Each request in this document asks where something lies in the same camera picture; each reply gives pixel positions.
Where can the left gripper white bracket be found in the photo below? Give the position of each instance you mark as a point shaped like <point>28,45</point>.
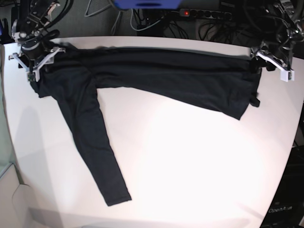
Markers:
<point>275,56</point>

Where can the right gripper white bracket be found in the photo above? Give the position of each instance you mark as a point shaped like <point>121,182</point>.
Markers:
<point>32,59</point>

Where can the dark navy long-sleeve shirt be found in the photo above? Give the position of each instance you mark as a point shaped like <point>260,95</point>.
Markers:
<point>222,84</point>

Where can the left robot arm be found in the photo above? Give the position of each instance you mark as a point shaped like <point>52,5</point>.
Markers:
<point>280,26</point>

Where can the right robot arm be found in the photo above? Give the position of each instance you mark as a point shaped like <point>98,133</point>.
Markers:
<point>33,36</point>

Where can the blue box at top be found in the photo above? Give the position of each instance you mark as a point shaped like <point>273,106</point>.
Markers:
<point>147,4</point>

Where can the black OpenArm case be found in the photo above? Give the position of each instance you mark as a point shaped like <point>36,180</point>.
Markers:
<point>287,207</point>

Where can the black power strip red switch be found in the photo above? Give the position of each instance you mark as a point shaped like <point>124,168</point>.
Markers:
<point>205,14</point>

